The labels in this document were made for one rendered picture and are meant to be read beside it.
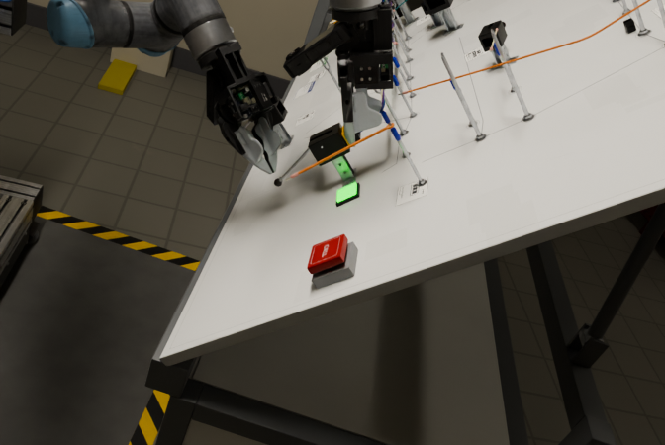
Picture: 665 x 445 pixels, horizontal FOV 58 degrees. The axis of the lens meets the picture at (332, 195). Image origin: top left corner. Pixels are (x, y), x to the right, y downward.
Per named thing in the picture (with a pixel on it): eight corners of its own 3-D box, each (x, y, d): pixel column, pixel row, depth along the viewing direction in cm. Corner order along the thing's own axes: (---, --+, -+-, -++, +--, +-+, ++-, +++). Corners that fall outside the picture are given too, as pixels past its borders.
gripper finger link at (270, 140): (284, 168, 96) (258, 116, 95) (270, 174, 101) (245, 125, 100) (299, 160, 98) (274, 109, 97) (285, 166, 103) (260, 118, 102)
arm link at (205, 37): (178, 44, 98) (222, 30, 102) (191, 70, 99) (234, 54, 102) (190, 27, 92) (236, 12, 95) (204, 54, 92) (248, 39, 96)
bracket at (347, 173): (343, 174, 103) (330, 150, 100) (356, 168, 102) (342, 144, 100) (342, 187, 99) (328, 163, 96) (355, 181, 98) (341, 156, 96)
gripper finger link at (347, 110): (353, 124, 89) (350, 64, 86) (342, 125, 90) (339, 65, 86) (353, 116, 94) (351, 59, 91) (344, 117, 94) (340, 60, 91)
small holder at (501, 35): (523, 43, 109) (510, 7, 107) (515, 65, 103) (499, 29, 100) (500, 50, 112) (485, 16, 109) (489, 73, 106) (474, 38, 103)
